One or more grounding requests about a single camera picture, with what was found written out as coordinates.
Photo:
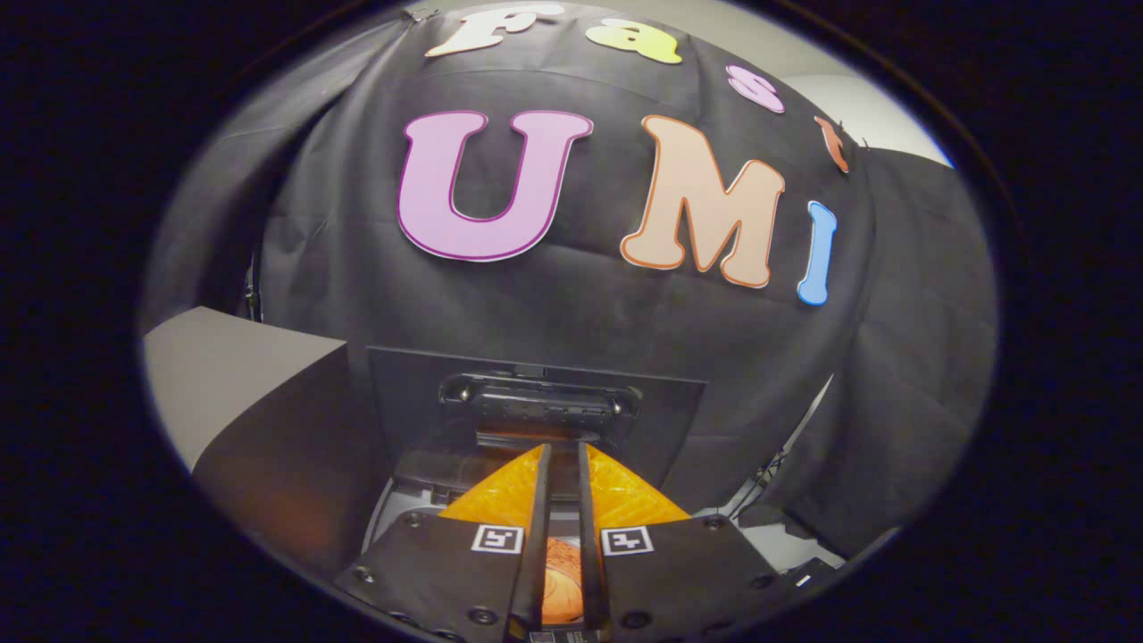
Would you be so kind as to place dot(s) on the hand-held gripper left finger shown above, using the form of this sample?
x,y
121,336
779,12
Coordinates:
x,y
534,536

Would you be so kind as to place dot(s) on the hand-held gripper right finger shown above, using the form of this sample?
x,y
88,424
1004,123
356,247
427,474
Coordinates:
x,y
589,536

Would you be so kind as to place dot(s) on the orange cloth garment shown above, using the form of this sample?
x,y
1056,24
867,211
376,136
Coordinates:
x,y
563,580

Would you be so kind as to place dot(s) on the black tripod stand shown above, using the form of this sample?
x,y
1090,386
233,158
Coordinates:
x,y
775,462

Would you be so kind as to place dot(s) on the black floor box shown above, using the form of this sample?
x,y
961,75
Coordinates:
x,y
808,574

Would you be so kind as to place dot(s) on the black backdrop cloth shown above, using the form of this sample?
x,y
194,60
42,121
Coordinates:
x,y
580,304

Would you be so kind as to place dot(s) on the beige and dark cabinet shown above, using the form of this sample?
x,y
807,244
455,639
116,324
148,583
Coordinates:
x,y
223,375

